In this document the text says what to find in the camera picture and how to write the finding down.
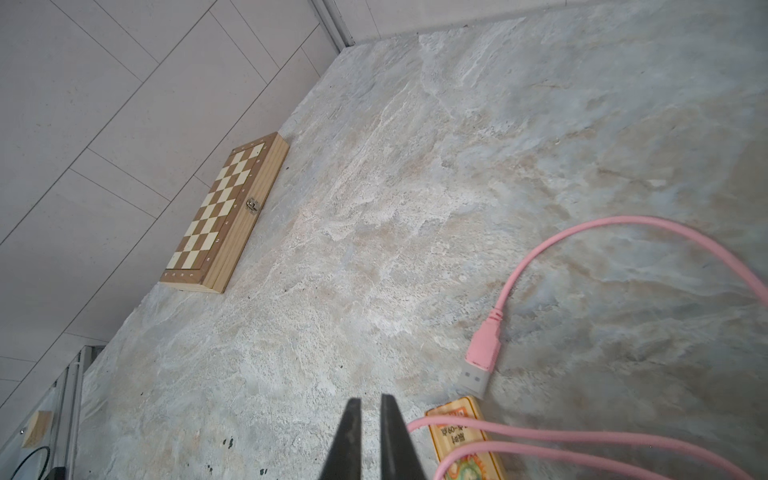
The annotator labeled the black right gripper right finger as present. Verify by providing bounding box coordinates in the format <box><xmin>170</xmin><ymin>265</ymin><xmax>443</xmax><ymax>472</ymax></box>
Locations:
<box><xmin>380</xmin><ymin>394</ymin><xmax>426</xmax><ymax>480</ymax></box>

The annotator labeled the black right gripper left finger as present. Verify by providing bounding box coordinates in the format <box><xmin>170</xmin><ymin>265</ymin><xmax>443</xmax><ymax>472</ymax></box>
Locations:
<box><xmin>319</xmin><ymin>398</ymin><xmax>362</xmax><ymax>480</ymax></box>

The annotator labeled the small printed wooden block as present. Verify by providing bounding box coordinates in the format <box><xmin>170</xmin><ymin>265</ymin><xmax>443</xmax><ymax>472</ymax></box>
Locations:
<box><xmin>424</xmin><ymin>395</ymin><xmax>508</xmax><ymax>480</ymax></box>

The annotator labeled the wooden folding chess board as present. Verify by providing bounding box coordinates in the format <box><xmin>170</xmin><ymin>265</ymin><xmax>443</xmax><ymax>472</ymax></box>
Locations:
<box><xmin>159</xmin><ymin>132</ymin><xmax>289</xmax><ymax>294</ymax></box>

